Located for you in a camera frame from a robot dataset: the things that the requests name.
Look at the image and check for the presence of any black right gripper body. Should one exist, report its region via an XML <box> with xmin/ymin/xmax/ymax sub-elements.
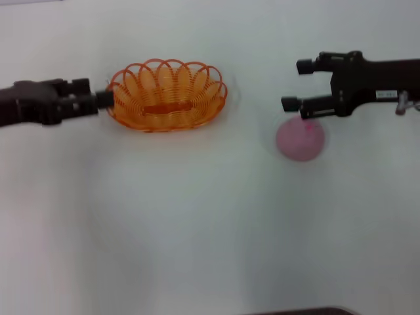
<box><xmin>330</xmin><ymin>51</ymin><xmax>420</xmax><ymax>117</ymax></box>

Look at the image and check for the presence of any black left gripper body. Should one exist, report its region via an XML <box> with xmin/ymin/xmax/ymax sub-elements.
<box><xmin>0</xmin><ymin>79</ymin><xmax>65</xmax><ymax>129</ymax></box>

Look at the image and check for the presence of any pink peach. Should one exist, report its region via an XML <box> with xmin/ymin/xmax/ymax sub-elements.
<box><xmin>275</xmin><ymin>117</ymin><xmax>326</xmax><ymax>163</ymax></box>

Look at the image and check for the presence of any orange wire basket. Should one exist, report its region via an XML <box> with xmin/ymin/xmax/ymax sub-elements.
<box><xmin>105</xmin><ymin>58</ymin><xmax>228</xmax><ymax>133</ymax></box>

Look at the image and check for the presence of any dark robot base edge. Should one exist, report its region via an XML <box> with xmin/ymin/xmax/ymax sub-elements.
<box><xmin>255</xmin><ymin>306</ymin><xmax>354</xmax><ymax>315</ymax></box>

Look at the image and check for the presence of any grey right gripper plug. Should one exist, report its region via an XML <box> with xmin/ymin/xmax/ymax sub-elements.
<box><xmin>395</xmin><ymin>91</ymin><xmax>420</xmax><ymax>116</ymax></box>

